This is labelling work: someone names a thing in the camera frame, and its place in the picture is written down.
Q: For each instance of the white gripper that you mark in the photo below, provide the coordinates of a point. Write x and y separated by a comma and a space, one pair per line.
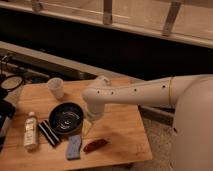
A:
87, 125

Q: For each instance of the red pepper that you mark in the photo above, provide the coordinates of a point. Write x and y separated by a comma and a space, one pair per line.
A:
94, 145

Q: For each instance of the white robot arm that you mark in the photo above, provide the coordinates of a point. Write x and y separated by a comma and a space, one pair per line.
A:
190, 96

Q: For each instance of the dark ceramic bowl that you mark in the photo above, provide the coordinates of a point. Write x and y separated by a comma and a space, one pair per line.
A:
66, 118

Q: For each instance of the blue sponge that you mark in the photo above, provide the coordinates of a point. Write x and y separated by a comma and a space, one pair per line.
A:
73, 148

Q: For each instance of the wooden cutting board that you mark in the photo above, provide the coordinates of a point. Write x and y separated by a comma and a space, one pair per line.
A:
121, 125

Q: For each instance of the white plastic cup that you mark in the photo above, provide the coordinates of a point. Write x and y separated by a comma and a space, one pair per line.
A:
55, 86

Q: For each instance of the clear plastic bottle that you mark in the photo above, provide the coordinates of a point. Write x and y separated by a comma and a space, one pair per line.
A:
31, 132

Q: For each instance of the black object at left edge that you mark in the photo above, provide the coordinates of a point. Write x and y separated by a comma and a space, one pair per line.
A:
7, 111

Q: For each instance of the round black device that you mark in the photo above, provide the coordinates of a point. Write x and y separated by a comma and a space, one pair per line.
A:
12, 82

